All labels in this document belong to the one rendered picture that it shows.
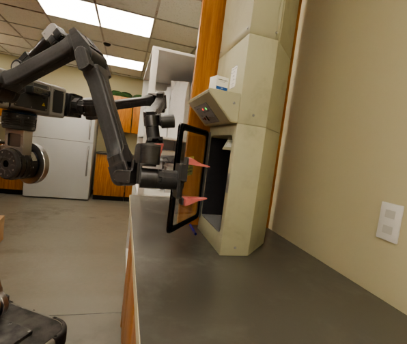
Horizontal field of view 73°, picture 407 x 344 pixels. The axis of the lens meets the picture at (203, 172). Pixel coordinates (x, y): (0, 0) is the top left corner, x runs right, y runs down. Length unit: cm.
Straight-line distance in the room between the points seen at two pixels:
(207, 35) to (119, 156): 78
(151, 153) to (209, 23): 80
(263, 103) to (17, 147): 111
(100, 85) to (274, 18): 63
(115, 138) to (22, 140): 71
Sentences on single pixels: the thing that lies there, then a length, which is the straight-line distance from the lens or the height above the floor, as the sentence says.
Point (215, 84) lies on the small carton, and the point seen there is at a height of 154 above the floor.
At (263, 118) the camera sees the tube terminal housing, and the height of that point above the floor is 144.
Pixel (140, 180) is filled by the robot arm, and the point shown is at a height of 120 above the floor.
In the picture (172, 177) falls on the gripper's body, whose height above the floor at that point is 122.
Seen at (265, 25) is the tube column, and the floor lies 175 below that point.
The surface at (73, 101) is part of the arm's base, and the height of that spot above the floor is 147.
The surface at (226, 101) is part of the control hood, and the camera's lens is 96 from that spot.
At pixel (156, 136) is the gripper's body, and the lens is 119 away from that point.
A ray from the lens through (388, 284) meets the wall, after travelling 105.
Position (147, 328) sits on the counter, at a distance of 65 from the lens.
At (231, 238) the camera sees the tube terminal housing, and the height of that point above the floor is 100.
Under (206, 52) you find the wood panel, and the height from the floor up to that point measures 174.
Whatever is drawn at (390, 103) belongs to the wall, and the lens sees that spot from 108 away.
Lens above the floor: 131
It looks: 5 degrees down
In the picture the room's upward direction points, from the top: 7 degrees clockwise
